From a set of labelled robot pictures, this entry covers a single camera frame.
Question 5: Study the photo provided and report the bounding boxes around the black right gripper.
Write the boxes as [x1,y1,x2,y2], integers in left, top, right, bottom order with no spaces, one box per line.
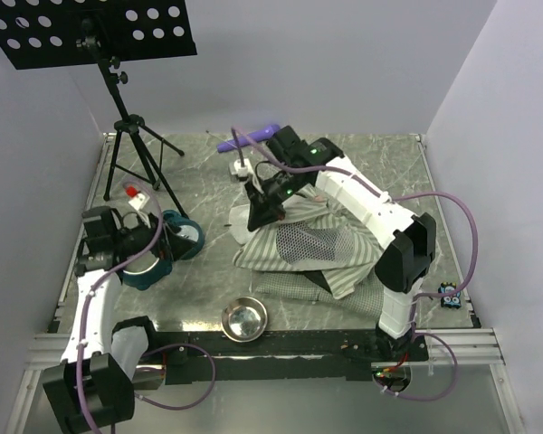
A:
[244,168,308,232]

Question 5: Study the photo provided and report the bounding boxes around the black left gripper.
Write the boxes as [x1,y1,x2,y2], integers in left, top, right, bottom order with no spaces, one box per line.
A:
[113,211,197,263]

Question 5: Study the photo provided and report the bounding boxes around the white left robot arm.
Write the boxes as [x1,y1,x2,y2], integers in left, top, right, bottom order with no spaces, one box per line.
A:
[43,206,163,433]

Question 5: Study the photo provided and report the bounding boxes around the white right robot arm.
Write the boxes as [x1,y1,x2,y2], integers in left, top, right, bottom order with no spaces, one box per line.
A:
[244,127,436,361]

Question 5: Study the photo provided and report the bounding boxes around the teal double pet feeder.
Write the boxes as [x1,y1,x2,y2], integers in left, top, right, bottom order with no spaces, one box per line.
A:
[121,210,205,291]

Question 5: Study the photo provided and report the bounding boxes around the purple plastic microphone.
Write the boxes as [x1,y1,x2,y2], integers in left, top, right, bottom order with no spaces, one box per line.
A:
[215,124,281,154]

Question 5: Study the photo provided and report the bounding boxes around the grey checked cushion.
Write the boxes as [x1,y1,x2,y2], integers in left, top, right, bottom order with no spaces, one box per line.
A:
[252,266,384,318]

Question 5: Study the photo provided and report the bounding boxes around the stainless steel bowl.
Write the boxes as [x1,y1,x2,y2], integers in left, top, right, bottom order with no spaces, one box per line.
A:
[221,297,268,344]

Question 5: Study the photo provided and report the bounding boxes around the blue owl tag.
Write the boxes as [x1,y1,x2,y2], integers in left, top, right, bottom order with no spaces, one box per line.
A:
[438,282,462,309]

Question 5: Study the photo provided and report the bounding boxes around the black perforated music stand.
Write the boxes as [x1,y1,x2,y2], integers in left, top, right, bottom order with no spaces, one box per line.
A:
[0,0,197,205]

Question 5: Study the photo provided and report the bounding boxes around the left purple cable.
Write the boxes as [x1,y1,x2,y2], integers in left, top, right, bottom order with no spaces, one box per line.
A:
[71,183,216,434]

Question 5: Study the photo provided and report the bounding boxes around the purple cable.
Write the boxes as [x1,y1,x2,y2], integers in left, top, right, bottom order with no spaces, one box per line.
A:
[71,183,216,434]
[230,127,477,402]

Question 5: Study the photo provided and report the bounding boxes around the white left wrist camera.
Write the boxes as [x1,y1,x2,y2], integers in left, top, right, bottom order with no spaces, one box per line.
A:
[123,184,154,213]

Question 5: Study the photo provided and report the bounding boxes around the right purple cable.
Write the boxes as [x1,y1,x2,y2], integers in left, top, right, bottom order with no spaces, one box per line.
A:
[230,127,477,402]

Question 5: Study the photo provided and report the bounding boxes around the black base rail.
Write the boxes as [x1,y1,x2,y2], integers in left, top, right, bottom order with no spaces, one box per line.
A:
[138,329,429,385]

